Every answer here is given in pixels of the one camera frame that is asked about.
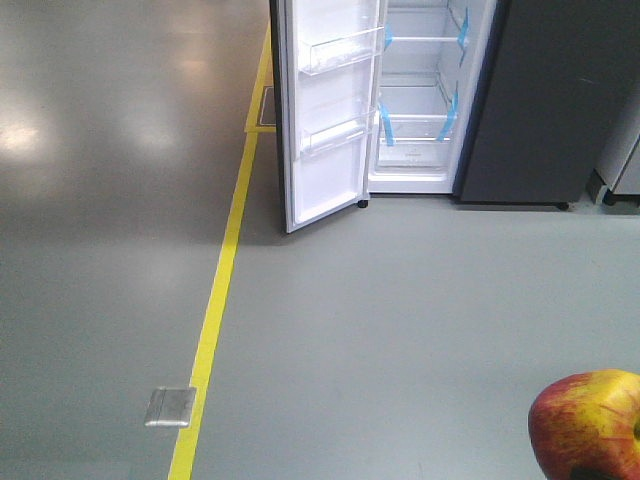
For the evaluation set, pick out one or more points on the white fridge door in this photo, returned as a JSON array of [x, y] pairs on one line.
[[314, 187]]

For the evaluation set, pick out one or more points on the clear middle door bin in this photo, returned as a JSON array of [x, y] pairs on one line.
[[318, 57]]

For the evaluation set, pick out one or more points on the red yellow apple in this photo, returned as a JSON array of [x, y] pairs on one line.
[[587, 421]]

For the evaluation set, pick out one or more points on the metal floor socket cover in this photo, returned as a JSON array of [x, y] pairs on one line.
[[170, 407]]

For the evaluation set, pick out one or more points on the dark grey fridge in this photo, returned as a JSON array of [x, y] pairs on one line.
[[500, 102]]

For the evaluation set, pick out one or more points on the clear door bin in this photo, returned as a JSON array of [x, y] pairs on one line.
[[320, 140], [318, 57]]

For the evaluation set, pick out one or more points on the clear lower door bin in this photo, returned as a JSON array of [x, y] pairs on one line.
[[320, 140]]

